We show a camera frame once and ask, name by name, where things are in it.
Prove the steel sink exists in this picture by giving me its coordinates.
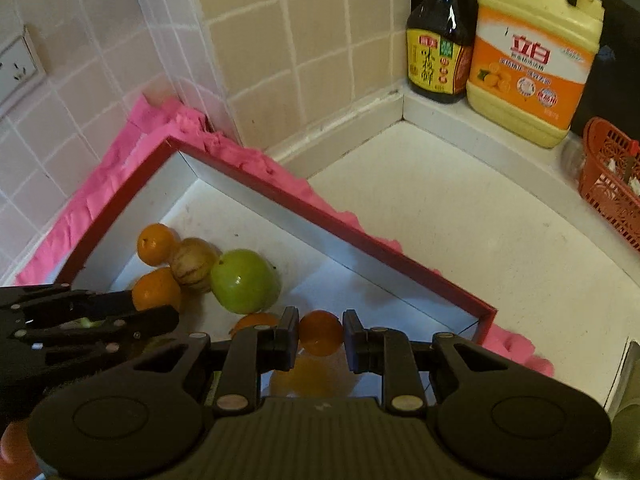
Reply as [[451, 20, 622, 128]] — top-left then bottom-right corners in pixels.
[[602, 340, 640, 480]]

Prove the green apple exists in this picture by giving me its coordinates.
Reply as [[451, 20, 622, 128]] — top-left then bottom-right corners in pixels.
[[210, 248, 280, 315]]

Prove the striped yellow melon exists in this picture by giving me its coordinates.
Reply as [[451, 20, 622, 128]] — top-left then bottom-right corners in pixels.
[[168, 238, 221, 294]]

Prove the dark soy sauce bottle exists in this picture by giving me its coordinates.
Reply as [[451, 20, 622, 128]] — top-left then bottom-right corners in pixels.
[[406, 0, 477, 105]]

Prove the red plastic basket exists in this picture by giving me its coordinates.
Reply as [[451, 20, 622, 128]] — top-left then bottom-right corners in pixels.
[[578, 116, 640, 254]]

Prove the pink towel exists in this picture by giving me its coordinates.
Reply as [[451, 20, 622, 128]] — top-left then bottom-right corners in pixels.
[[14, 92, 556, 378]]

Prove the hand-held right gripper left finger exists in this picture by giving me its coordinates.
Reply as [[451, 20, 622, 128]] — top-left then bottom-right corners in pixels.
[[137, 306, 301, 414]]

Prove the orange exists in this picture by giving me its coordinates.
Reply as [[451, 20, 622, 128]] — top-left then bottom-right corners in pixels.
[[230, 312, 281, 339], [137, 223, 177, 267], [131, 267, 184, 314], [298, 310, 346, 358]]

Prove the yellow detergent jug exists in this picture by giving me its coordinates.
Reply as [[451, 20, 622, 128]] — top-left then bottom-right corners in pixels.
[[465, 0, 609, 149]]

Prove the white wall socket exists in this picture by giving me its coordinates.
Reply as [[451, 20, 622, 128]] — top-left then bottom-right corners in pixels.
[[0, 24, 49, 112]]

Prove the clear plastic bottle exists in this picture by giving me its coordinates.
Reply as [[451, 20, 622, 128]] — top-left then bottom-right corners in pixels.
[[559, 136, 587, 182]]

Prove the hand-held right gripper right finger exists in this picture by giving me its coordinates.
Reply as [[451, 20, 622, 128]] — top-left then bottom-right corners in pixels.
[[342, 310, 506, 411]]

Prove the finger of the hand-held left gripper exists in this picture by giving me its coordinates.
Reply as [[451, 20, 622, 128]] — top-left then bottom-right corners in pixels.
[[14, 306, 180, 367], [0, 284, 135, 329]]

